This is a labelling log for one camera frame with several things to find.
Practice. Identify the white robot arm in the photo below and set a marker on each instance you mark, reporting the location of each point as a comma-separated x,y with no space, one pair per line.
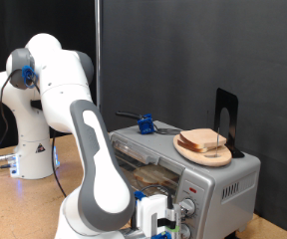
67,99

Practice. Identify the thin metal pin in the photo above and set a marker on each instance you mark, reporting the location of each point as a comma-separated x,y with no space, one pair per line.
217,146

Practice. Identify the black metal bookend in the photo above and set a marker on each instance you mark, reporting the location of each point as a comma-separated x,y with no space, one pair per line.
226,99

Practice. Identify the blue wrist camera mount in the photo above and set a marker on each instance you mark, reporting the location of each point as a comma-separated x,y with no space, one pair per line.
161,236

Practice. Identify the spatula with blue block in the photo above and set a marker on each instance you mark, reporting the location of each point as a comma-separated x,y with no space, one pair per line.
145,126

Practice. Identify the white bread slice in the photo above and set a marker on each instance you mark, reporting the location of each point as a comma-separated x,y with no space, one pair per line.
201,136
188,147
153,174

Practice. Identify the silver oven knob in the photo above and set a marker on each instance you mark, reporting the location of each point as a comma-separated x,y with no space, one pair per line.
186,231
189,206

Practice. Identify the vertical metal pole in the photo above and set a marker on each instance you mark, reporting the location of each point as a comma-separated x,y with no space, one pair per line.
98,49

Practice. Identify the round wooden plate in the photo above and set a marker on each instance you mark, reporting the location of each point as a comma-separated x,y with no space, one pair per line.
210,160

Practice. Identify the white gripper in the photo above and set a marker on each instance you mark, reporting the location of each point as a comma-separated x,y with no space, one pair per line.
150,212

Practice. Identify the silver toaster oven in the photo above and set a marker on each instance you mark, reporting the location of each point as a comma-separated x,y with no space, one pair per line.
216,205

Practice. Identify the glass oven door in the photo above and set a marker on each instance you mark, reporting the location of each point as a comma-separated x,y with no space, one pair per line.
143,156

